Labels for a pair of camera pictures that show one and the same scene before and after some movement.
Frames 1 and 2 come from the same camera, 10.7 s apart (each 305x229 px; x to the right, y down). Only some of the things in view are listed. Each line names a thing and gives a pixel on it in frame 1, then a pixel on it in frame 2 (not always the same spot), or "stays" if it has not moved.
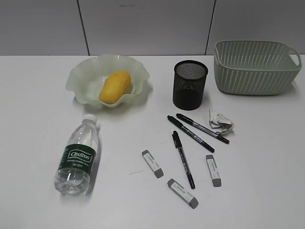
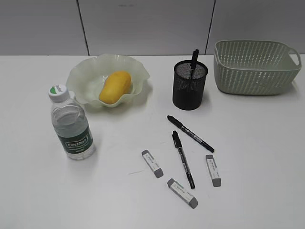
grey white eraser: [158, 171] stays
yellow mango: [116, 84] stays
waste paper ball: [219, 123] to [262, 75]
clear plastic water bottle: [73, 176] to [70, 120]
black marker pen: [199, 127] to [195, 55]
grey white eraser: [213, 171] stays
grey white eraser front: [183, 193] stays
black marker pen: [178, 143] stays
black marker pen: [177, 123] stays
